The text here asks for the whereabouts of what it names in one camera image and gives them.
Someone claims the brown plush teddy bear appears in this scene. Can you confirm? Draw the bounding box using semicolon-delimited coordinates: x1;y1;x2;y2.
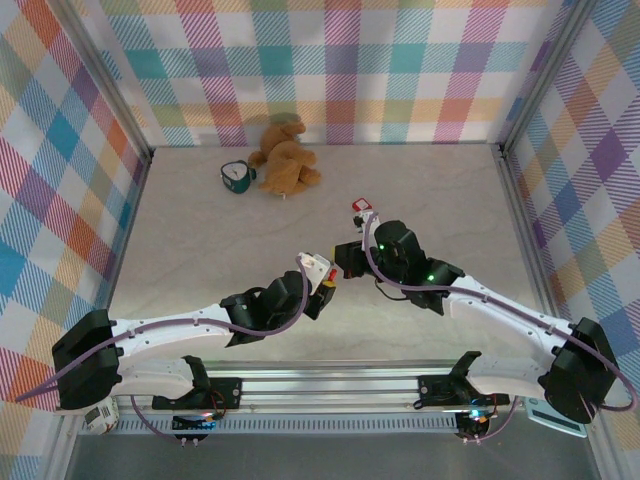
248;119;323;197

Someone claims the small controller circuit board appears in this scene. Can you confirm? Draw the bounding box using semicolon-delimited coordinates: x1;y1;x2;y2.
172;412;220;434
457;408;490;434

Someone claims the white printed package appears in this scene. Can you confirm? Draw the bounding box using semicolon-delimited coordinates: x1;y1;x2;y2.
82;396;120;436

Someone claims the light blue calculator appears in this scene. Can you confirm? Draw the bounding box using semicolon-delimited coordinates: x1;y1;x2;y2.
524;398;589;440

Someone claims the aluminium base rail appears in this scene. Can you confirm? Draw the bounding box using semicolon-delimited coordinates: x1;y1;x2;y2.
64;357;606;419

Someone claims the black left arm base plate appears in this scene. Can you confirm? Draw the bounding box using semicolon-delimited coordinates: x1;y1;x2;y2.
199;377;244;412

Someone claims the grey slotted cable duct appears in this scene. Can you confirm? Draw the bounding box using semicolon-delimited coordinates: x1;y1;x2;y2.
119;417;464;437

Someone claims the aluminium side rail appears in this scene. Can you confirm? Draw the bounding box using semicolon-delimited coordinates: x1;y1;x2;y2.
491;143;569;341

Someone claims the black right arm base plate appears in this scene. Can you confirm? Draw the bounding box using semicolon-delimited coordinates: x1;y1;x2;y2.
417;373;511;407

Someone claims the aluminium corner post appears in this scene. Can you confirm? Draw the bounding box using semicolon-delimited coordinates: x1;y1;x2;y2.
497;0;601;156
52;0;154;164

